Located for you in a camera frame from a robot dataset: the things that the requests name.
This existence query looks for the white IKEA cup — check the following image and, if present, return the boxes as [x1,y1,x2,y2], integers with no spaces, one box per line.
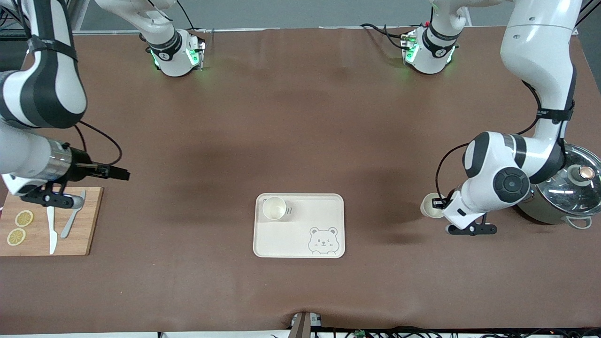
[262,196,288,222]
[420,193,446,219]

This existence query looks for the light blue plastic knife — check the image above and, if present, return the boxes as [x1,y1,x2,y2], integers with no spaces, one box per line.
[60,190,86,239]

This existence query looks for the white plastic knife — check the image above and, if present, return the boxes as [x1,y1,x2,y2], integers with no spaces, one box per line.
[47,207,58,255]

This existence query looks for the grey-green electric cooking pot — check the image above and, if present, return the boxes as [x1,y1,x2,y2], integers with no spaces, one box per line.
[516,181,594,230]

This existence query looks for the bamboo cutting board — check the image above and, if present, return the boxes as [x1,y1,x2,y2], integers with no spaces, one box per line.
[0,187,104,257]

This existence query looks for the glass pot lid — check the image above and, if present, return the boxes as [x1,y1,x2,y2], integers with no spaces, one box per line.
[537,144,601,217]

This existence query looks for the white tray with bear print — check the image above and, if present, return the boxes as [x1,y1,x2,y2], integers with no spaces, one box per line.
[253,193,346,259]

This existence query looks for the black right base cable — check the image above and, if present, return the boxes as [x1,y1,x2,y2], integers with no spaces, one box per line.
[175,0,197,31]

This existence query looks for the black base cable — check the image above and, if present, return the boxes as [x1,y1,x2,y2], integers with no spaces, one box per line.
[361,23,407,50]
[175,0,197,31]

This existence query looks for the black left base cable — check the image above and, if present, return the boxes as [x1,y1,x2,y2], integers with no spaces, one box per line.
[361,23,407,50]

